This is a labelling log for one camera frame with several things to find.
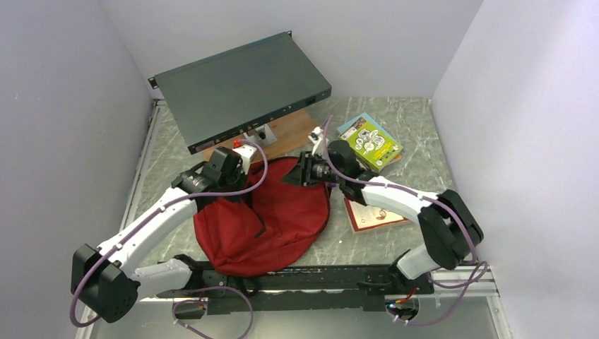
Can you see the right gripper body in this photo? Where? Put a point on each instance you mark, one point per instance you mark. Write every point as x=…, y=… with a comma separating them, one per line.
x=317, y=170

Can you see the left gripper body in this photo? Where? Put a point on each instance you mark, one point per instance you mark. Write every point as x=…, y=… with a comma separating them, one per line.
x=234, y=182

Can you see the red student backpack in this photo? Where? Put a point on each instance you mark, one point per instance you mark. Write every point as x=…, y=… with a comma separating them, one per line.
x=269, y=229

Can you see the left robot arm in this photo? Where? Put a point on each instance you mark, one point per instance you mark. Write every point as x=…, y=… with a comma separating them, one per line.
x=107, y=280

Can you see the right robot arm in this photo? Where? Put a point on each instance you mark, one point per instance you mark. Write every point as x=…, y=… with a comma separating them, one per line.
x=449, y=230

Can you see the wooden board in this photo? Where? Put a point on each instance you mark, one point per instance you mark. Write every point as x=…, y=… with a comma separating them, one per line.
x=292, y=132

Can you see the light blue book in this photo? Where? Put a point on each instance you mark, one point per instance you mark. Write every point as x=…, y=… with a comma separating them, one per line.
x=344, y=127

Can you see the green illustrated book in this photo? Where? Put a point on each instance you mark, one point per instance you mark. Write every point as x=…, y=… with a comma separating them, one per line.
x=374, y=148

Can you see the red bordered book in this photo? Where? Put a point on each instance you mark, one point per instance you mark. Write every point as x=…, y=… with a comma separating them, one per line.
x=366, y=218

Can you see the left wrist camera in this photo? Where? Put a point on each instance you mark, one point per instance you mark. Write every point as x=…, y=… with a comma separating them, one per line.
x=247, y=153

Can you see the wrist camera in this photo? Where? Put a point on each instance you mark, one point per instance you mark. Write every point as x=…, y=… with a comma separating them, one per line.
x=247, y=153
x=318, y=138

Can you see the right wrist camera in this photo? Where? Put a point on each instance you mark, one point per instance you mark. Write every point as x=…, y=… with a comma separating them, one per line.
x=318, y=138

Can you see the metal stand bracket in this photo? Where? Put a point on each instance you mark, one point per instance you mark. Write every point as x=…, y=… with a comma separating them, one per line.
x=262, y=135

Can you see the grey rack-mount device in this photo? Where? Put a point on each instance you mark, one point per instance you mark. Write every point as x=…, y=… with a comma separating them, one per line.
x=225, y=95

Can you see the aluminium frame rail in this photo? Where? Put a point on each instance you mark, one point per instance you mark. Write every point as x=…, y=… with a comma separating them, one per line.
x=153, y=124

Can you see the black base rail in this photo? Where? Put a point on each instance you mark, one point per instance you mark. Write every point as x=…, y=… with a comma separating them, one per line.
x=369, y=287

